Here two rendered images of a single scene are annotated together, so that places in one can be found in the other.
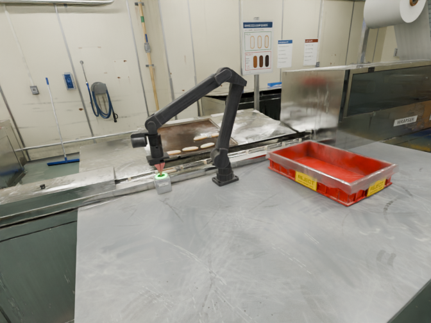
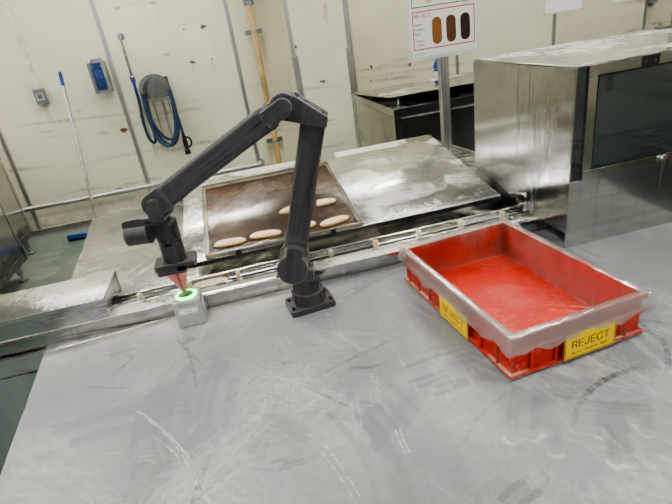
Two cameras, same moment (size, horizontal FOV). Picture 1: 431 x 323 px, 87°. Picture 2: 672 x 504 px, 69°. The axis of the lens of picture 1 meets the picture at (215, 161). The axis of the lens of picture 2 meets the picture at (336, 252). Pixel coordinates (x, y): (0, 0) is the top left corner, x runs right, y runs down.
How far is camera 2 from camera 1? 0.39 m
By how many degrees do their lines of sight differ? 11
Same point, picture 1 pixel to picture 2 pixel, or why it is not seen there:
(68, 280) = not seen: hidden behind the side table
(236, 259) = (249, 468)
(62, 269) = not seen: hidden behind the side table
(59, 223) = (19, 372)
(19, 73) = (14, 66)
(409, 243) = (587, 471)
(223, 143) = (295, 235)
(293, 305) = not seen: outside the picture
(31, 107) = (37, 131)
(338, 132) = (573, 204)
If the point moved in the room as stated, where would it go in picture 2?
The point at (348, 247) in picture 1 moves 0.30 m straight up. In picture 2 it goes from (459, 468) to (451, 306)
